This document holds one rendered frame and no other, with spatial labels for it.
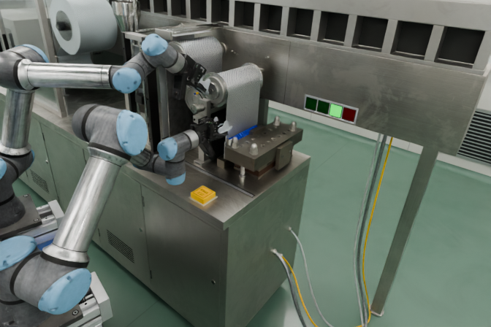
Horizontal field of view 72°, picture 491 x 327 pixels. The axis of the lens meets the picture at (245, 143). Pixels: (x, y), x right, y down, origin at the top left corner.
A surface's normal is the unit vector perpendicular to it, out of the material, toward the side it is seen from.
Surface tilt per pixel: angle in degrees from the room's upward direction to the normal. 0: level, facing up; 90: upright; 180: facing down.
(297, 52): 90
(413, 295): 0
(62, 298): 97
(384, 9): 90
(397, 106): 90
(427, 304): 0
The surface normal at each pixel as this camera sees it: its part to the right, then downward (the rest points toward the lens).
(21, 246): -0.07, -0.91
